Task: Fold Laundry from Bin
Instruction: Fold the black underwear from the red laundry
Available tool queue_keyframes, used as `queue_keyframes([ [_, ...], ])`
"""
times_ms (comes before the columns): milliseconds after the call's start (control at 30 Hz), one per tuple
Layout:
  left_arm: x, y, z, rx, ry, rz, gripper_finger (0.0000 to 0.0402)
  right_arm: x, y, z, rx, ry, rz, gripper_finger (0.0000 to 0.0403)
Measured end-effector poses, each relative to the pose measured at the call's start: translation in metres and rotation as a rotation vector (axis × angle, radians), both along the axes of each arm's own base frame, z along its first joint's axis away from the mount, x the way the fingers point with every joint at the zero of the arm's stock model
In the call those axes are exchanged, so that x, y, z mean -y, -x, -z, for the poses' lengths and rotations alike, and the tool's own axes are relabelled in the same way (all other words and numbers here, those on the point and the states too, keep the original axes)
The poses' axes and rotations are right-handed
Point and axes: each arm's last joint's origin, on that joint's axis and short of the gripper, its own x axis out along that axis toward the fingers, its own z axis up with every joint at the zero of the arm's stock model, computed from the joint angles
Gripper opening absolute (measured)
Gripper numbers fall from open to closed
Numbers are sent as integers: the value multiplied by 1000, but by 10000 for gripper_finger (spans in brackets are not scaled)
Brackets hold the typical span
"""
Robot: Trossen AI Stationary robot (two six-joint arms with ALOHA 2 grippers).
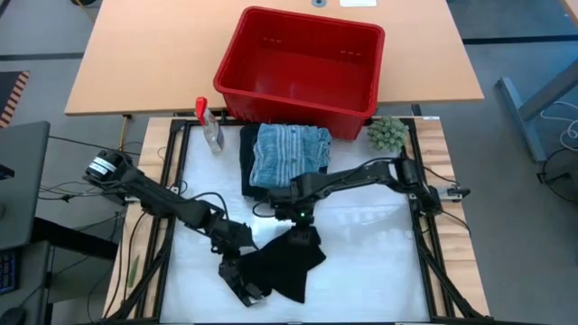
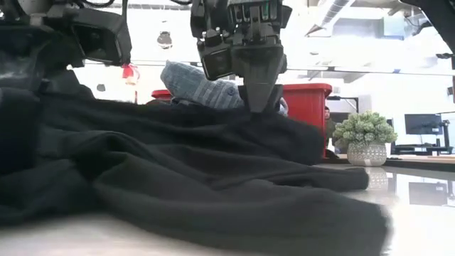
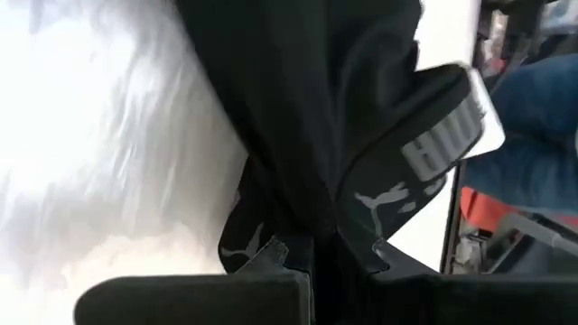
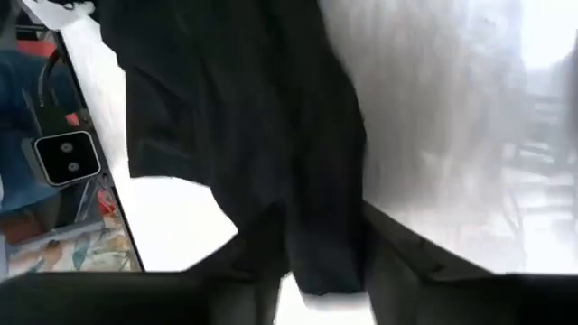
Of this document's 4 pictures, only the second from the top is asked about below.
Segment black ceiling device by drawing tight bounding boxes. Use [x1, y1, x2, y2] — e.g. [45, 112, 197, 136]
[156, 31, 174, 50]

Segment person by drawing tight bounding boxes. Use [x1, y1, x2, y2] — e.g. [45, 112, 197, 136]
[323, 105, 338, 147]

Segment black garment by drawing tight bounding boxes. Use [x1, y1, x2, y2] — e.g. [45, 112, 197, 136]
[0, 70, 392, 256]

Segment black monitor stand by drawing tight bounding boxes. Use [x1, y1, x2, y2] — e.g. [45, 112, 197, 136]
[428, 119, 451, 149]

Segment red plastic bin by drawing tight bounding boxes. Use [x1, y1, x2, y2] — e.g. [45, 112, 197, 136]
[151, 82, 333, 158]

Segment clear spray bottle red trigger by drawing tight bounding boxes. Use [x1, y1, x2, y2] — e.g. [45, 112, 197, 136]
[121, 63, 141, 105]

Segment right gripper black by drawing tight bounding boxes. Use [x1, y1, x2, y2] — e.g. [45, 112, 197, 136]
[189, 0, 293, 114]

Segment black computer monitor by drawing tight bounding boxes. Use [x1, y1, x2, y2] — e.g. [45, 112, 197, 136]
[404, 113, 444, 136]

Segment blue striped shirt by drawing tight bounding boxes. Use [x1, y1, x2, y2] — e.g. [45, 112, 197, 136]
[159, 60, 289, 117]

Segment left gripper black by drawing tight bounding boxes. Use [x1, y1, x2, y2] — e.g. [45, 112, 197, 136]
[0, 23, 87, 94]

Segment silver ventilation duct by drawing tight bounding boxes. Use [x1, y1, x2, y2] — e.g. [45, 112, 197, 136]
[304, 0, 353, 37]

